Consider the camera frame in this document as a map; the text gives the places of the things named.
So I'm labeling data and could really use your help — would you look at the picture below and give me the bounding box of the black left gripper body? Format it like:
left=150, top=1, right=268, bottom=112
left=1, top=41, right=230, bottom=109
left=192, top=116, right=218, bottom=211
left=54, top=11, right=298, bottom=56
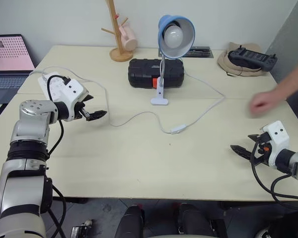
left=74, top=101, right=90, bottom=120

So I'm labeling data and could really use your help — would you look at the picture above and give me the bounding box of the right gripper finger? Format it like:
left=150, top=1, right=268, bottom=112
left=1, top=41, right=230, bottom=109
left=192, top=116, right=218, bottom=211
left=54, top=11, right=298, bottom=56
left=247, top=133, right=266, bottom=143
left=230, top=144, right=253, bottom=162

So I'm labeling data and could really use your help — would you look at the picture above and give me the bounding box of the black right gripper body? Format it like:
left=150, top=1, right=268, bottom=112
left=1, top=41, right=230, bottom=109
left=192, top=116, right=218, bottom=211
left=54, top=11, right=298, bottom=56
left=249, top=135, right=273, bottom=167

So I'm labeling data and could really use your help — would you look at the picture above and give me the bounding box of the blue clip desk lamp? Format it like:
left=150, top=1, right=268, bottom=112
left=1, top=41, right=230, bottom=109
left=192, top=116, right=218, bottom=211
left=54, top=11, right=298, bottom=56
left=150, top=14, right=197, bottom=107

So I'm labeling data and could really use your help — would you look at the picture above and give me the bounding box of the person's bare hand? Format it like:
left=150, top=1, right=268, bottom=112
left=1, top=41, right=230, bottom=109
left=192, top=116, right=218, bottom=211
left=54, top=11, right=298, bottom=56
left=248, top=89, right=279, bottom=117

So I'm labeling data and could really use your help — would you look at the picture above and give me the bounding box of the white power strip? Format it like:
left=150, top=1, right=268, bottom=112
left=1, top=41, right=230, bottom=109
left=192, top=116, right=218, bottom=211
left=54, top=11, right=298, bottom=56
left=37, top=71, right=67, bottom=102

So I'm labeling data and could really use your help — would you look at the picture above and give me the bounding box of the black plastic tool case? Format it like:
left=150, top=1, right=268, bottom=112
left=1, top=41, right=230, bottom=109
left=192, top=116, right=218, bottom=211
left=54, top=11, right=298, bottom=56
left=127, top=58, right=185, bottom=89

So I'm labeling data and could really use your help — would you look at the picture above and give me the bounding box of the wooden mug tree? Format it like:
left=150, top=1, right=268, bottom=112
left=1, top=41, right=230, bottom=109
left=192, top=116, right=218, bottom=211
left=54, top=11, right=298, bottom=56
left=101, top=0, right=135, bottom=62

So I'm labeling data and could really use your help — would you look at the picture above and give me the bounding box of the pink mug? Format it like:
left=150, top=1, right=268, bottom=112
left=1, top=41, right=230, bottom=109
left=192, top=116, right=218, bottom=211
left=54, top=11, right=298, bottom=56
left=118, top=24, right=138, bottom=52

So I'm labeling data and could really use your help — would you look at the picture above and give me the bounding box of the beige bucket hat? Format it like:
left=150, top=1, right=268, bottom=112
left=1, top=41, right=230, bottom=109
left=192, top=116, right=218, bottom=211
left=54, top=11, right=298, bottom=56
left=217, top=42, right=272, bottom=77

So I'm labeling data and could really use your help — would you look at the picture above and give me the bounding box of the black handheld controller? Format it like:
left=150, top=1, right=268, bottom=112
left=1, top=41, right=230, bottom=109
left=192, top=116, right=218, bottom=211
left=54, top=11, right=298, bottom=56
left=227, top=45, right=279, bottom=71

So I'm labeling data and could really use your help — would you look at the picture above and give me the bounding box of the white caster wheel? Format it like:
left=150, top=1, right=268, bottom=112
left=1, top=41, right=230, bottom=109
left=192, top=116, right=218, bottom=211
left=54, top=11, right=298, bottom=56
left=256, top=227, right=277, bottom=238

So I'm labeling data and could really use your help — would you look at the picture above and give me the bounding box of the dark rounded shape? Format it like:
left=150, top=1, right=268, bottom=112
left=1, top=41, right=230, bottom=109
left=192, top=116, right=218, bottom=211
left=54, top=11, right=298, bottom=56
left=113, top=204, right=146, bottom=238
left=176, top=202, right=216, bottom=238

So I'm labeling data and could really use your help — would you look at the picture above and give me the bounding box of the grey laptop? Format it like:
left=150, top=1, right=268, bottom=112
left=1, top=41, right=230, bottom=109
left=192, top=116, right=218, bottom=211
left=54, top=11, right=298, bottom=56
left=0, top=34, right=36, bottom=105

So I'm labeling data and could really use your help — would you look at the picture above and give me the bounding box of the white light bulb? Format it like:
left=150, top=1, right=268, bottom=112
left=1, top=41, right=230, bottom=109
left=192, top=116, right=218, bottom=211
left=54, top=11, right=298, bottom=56
left=163, top=24, right=185, bottom=49

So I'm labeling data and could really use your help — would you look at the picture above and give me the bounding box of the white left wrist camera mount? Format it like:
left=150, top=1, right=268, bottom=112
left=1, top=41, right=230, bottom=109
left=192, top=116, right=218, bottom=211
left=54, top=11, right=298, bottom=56
left=60, top=79, right=89, bottom=122

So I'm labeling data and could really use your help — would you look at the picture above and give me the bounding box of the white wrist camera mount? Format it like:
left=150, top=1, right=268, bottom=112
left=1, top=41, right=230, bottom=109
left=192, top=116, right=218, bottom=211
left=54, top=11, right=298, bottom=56
left=60, top=79, right=89, bottom=122
left=260, top=120, right=291, bottom=167

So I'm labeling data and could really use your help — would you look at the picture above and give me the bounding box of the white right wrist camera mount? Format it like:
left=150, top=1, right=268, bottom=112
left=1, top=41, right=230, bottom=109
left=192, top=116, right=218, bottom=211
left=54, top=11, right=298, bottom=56
left=260, top=120, right=291, bottom=167

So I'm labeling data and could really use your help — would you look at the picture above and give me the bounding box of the white lamp power cord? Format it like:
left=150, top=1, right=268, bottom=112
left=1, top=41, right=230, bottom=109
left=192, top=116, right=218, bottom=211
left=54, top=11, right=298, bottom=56
left=29, top=65, right=226, bottom=136

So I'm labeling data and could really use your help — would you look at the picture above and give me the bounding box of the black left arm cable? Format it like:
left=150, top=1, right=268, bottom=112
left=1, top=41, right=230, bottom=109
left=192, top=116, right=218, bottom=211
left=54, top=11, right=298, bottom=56
left=46, top=75, right=72, bottom=238

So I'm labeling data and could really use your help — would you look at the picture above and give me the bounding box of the white inline cord switch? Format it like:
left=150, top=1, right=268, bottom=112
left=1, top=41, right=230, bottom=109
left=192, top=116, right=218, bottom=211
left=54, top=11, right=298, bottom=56
left=170, top=124, right=187, bottom=135

